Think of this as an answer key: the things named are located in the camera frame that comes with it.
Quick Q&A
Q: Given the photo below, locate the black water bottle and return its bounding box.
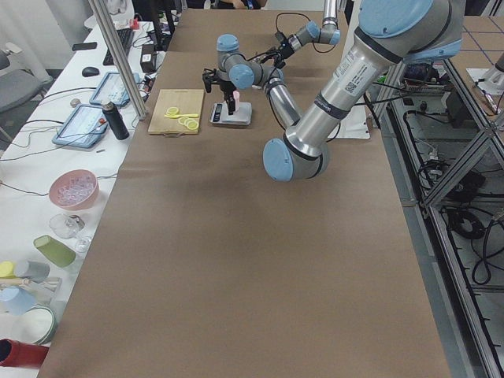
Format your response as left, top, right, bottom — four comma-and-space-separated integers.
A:
101, 99, 129, 140

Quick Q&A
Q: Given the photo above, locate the teach pendant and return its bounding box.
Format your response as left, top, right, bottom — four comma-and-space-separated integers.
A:
52, 104, 108, 149
89, 72, 129, 107

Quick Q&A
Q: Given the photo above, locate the lemon slice front pair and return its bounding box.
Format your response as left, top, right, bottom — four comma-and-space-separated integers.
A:
165, 106, 180, 116

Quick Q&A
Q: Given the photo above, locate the green cup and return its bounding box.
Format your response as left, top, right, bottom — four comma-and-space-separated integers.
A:
33, 235, 76, 268

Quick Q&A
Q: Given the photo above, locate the teach pendant far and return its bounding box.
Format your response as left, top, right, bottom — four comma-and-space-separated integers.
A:
89, 72, 129, 107

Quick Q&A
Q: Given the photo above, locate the yellow cup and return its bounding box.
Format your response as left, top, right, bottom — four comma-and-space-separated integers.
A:
0, 261, 16, 279

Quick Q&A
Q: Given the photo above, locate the yellow plastic knife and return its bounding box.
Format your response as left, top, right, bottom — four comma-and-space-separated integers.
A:
164, 113, 199, 119

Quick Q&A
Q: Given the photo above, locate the teach pendant near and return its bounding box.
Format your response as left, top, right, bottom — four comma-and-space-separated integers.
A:
52, 104, 108, 149

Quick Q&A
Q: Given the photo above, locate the black smartphone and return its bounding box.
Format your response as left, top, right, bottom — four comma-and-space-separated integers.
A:
72, 42, 98, 51

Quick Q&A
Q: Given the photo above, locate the black computer mouse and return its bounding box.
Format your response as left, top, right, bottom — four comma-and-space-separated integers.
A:
81, 66, 100, 77

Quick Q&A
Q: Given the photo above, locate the bamboo cutting board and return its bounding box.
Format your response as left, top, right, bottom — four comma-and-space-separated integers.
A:
147, 89, 205, 135

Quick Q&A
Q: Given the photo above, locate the green rimmed white bowl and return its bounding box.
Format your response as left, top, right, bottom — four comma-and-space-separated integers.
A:
11, 306, 57, 345

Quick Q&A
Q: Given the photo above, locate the light blue cup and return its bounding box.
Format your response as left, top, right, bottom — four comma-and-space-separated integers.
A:
1, 286, 37, 316

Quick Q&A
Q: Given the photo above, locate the digital kitchen scale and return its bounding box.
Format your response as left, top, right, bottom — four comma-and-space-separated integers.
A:
209, 102, 252, 126

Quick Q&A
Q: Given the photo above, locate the black keyboard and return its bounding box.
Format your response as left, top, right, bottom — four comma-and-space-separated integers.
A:
102, 28, 135, 67

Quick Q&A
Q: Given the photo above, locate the pink plastic cup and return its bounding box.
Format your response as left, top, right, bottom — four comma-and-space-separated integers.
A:
233, 91, 240, 111

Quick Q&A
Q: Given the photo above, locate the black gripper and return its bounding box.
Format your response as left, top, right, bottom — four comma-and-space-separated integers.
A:
263, 33, 295, 67
202, 68, 236, 115

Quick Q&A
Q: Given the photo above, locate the grey cup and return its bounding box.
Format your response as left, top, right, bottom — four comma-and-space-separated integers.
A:
13, 260, 50, 284

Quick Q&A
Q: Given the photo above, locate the pink bowl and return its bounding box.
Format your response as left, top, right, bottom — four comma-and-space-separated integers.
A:
49, 169, 99, 210

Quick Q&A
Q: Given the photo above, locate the red cylinder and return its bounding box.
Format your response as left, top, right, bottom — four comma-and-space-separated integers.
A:
1, 339, 49, 369

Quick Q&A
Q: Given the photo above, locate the wine glass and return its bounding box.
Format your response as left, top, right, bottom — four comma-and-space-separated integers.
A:
49, 213, 91, 254

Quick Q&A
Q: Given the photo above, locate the lemon slice top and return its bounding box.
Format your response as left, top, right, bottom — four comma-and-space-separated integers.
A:
185, 119, 199, 131

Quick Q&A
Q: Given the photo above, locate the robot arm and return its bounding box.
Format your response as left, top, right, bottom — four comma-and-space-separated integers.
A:
202, 0, 465, 181
257, 0, 340, 69

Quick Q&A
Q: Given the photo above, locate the lemon slice middle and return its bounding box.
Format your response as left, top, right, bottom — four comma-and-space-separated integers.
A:
178, 117, 190, 125

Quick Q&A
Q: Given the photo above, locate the aluminium frame post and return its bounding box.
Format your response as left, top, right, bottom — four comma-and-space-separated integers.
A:
88, 0, 146, 120

